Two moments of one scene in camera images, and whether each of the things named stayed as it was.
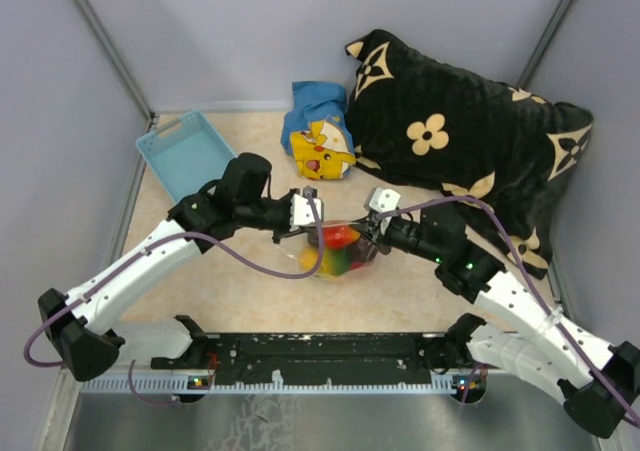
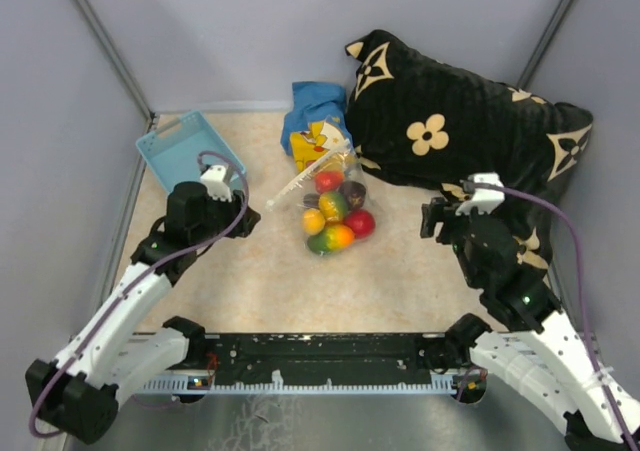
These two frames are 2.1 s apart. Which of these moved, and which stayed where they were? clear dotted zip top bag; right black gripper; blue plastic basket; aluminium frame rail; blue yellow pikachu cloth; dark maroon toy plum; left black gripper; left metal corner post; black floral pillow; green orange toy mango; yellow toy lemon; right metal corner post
Moved: right black gripper; dark maroon toy plum; yellow toy lemon; green orange toy mango; left black gripper; clear dotted zip top bag
Stayed: blue yellow pikachu cloth; black floral pillow; left metal corner post; right metal corner post; aluminium frame rail; blue plastic basket
